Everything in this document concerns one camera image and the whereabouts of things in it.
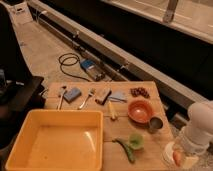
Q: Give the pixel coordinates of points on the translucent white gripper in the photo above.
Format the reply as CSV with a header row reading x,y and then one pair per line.
x,y
190,150

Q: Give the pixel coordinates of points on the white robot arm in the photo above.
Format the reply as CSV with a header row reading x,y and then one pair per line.
x,y
195,137

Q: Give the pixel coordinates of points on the white paper cup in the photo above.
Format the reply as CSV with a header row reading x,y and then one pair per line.
x,y
168,153

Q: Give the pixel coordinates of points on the small metal cup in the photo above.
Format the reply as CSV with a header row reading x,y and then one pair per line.
x,y
155,124

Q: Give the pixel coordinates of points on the green plastic cup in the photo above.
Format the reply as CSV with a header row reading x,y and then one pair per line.
x,y
136,141

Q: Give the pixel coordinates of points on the wooden board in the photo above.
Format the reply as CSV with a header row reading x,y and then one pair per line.
x,y
150,158

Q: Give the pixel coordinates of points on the orange bowl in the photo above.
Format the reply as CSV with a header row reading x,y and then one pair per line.
x,y
140,111

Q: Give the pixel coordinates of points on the yellow corn piece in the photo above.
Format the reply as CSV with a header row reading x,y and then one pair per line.
x,y
112,111

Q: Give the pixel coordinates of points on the light blue cloth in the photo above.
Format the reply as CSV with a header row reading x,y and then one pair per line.
x,y
117,97

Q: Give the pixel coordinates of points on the brown wooden block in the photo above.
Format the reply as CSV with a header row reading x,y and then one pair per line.
x,y
102,96

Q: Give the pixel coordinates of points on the metal fork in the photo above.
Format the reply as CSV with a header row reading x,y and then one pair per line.
x,y
90,94

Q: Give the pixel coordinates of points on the blue power box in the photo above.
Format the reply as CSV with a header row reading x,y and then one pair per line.
x,y
93,70

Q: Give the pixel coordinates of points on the blue sponge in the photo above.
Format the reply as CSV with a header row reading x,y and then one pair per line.
x,y
72,94

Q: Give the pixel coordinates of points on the yellow plastic bin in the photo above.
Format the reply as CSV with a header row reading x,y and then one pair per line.
x,y
58,140

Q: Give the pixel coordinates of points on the black side table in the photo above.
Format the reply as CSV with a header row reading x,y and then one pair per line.
x,y
14,105

